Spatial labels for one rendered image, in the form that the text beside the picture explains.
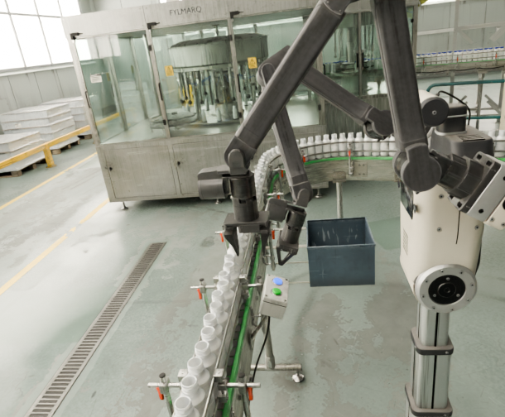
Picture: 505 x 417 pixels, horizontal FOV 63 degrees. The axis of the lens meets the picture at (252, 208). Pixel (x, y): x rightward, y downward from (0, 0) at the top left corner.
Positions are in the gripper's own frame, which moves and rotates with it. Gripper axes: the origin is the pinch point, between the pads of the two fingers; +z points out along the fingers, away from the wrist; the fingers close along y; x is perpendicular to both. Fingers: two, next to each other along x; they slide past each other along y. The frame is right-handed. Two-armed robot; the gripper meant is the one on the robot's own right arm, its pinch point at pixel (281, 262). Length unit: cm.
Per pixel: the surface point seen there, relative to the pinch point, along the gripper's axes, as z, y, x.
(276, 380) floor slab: 116, -68, 27
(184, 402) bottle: 11, 53, -16
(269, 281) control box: 7.9, 0.7, -1.8
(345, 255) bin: 18, -54, 33
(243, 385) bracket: 12.0, 42.4, -3.9
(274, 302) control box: 8.9, 9.8, 0.8
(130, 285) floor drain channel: 164, -176, -101
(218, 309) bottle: 8.8, 20.7, -15.5
